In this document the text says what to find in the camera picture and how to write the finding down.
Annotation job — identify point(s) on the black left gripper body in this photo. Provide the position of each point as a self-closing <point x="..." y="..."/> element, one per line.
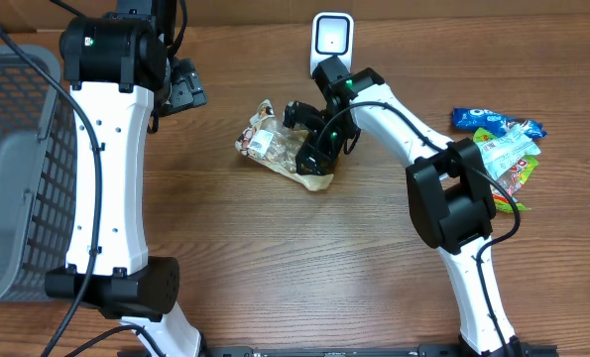
<point x="186" y="89"/>

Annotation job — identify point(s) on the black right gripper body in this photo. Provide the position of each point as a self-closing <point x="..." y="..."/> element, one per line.
<point x="330" y="140"/>

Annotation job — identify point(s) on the beige clear pastry bag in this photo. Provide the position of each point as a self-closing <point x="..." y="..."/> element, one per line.
<point x="268" y="142"/>

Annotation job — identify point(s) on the blue cookie packet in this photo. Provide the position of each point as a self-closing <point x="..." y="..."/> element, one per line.
<point x="496" y="123"/>

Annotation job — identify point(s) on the mint green snack packet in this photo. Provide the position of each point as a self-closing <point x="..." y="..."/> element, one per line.
<point x="501" y="153"/>

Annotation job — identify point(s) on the green colourful candy bag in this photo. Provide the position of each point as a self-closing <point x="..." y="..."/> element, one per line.
<point x="515" y="177"/>

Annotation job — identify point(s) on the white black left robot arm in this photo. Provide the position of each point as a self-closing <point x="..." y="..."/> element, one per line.
<point x="124" y="76"/>

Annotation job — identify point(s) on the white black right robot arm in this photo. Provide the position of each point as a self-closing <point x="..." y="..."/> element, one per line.
<point x="449" y="191"/>

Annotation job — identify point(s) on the white barcode scanner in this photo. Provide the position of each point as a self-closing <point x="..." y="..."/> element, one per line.
<point x="332" y="35"/>

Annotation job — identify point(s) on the grey plastic mesh basket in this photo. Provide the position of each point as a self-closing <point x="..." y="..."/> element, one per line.
<point x="37" y="180"/>

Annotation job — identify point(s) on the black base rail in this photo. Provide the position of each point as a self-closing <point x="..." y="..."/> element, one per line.
<point x="459" y="349"/>

